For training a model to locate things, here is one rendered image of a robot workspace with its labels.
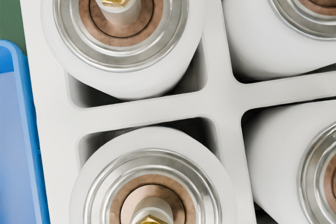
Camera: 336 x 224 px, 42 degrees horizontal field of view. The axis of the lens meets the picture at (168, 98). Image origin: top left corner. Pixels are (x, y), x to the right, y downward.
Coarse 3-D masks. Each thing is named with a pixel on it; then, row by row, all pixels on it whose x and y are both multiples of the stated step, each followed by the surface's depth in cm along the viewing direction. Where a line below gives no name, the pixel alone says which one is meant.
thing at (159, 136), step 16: (144, 128) 27; (160, 128) 26; (112, 144) 25; (128, 144) 24; (144, 144) 24; (160, 144) 24; (176, 144) 24; (192, 144) 25; (96, 160) 24; (208, 160) 24; (80, 176) 25; (224, 176) 25; (80, 192) 24; (224, 192) 24; (80, 208) 24; (224, 208) 24
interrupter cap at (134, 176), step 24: (120, 168) 24; (144, 168) 24; (168, 168) 24; (192, 168) 24; (96, 192) 24; (120, 192) 24; (144, 192) 24; (168, 192) 24; (192, 192) 24; (216, 192) 24; (96, 216) 24; (120, 216) 24; (192, 216) 24; (216, 216) 24
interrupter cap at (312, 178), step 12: (324, 132) 24; (312, 144) 24; (324, 144) 24; (312, 156) 24; (324, 156) 24; (300, 168) 24; (312, 168) 24; (324, 168) 24; (300, 180) 24; (312, 180) 24; (324, 180) 24; (300, 192) 24; (312, 192) 24; (324, 192) 24; (300, 204) 24; (312, 204) 24; (324, 204) 24; (312, 216) 24; (324, 216) 24
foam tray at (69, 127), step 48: (48, 48) 32; (48, 96) 31; (96, 96) 42; (192, 96) 31; (240, 96) 32; (288, 96) 32; (48, 144) 31; (96, 144) 40; (240, 144) 31; (48, 192) 31; (240, 192) 31
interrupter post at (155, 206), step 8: (144, 200) 23; (152, 200) 23; (160, 200) 23; (136, 208) 22; (144, 208) 21; (152, 208) 21; (160, 208) 21; (168, 208) 23; (136, 216) 21; (144, 216) 21; (160, 216) 21; (168, 216) 21
